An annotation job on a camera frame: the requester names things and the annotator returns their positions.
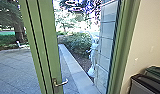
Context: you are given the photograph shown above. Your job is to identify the grey bin black lid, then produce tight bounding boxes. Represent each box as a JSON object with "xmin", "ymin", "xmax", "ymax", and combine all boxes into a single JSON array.
[{"xmin": 128, "ymin": 73, "xmax": 160, "ymax": 94}]

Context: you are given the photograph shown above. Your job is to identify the green glass door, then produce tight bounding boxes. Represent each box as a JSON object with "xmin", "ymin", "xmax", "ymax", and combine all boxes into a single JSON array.
[{"xmin": 18, "ymin": 0, "xmax": 65, "ymax": 94}]

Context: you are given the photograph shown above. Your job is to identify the grey outdoor wall panel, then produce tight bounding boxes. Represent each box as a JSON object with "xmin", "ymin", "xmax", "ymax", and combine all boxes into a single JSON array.
[{"xmin": 94, "ymin": 0, "xmax": 120, "ymax": 94}]

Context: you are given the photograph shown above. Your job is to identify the white outdoor bench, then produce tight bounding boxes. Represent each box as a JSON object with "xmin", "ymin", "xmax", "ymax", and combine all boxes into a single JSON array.
[{"xmin": 15, "ymin": 39, "xmax": 31, "ymax": 50}]

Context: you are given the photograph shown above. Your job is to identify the metal door handle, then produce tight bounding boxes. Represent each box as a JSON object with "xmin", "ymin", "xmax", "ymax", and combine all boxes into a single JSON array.
[{"xmin": 51, "ymin": 77, "xmax": 69, "ymax": 94}]

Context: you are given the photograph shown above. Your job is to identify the white garden statue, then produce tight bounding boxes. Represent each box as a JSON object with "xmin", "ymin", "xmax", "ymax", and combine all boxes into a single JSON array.
[{"xmin": 86, "ymin": 31, "xmax": 100, "ymax": 80}]

